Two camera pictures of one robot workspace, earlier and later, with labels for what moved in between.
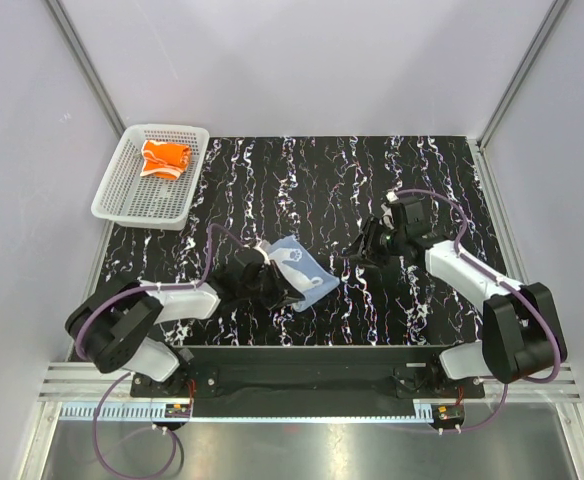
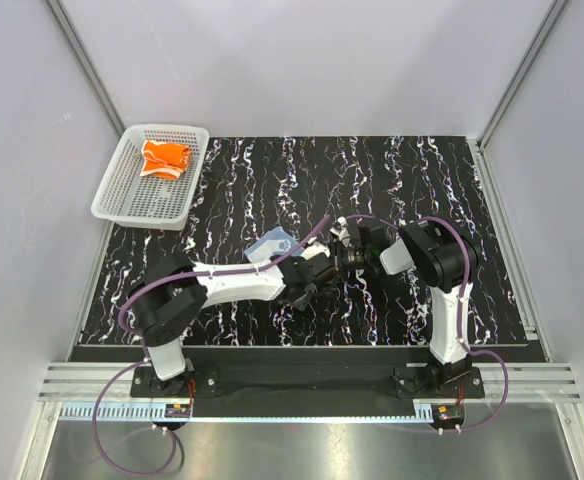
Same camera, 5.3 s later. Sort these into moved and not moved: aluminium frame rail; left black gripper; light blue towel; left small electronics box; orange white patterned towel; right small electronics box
Moved: light blue towel; left black gripper
Not moved: aluminium frame rail; right small electronics box; left small electronics box; orange white patterned towel
